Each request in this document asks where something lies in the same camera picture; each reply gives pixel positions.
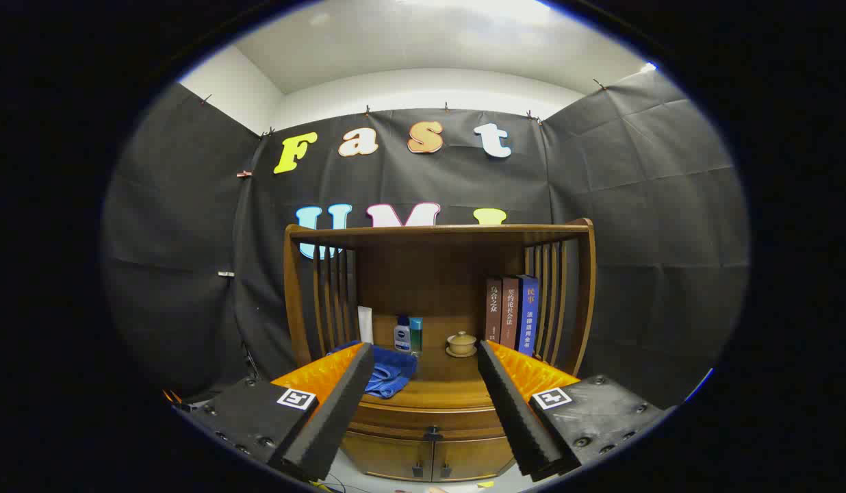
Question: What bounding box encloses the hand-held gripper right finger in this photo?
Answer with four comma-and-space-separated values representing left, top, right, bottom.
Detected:
478, 340, 674, 482

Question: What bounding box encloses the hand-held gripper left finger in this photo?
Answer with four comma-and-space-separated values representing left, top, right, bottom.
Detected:
173, 342, 376, 482

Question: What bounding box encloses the wooden drawer with black knob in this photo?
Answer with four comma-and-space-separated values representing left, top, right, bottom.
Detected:
344, 403, 516, 442

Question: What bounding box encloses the wooden cabinet door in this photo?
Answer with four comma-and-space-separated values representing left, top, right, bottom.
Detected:
341, 431, 435, 482
433, 435, 516, 482

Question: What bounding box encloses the wooden countertop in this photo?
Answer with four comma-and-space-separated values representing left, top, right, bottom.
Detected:
320, 344, 533, 412

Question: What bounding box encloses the wooden cabinet with slatted shelf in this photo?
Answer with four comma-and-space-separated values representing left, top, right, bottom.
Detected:
283, 218, 596, 483

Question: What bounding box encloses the blue towel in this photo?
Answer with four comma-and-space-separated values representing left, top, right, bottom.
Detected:
327, 340, 418, 400

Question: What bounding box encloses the beige lidded teacup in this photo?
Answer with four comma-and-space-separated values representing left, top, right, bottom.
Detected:
445, 331, 478, 358

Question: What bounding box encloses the blue book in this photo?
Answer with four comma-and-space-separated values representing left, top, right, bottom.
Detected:
517, 275, 540, 355

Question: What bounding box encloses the reddish brown book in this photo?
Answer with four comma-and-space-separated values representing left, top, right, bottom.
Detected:
500, 276, 521, 350

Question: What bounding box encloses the dark brown book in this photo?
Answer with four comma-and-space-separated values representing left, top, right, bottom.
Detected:
485, 277, 504, 343

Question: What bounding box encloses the black backdrop cloth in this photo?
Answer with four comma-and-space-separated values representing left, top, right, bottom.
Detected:
101, 68, 751, 412

